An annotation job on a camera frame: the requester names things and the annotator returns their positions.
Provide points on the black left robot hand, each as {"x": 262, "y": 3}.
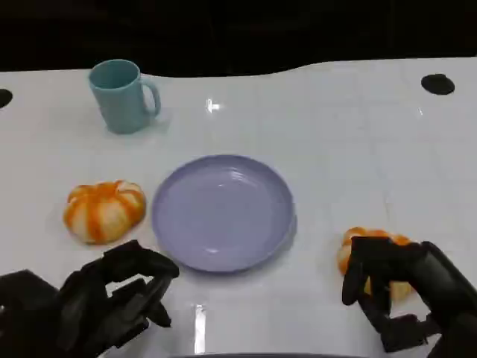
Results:
{"x": 97, "y": 298}

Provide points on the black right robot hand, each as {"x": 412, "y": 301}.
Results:
{"x": 439, "y": 283}

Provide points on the orange and white bread roll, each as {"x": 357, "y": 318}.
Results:
{"x": 400, "y": 289}
{"x": 104, "y": 212}

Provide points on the lilac plate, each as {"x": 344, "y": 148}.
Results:
{"x": 223, "y": 216}

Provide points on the pale green mug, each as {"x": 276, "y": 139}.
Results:
{"x": 119, "y": 104}

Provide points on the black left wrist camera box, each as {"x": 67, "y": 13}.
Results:
{"x": 26, "y": 313}

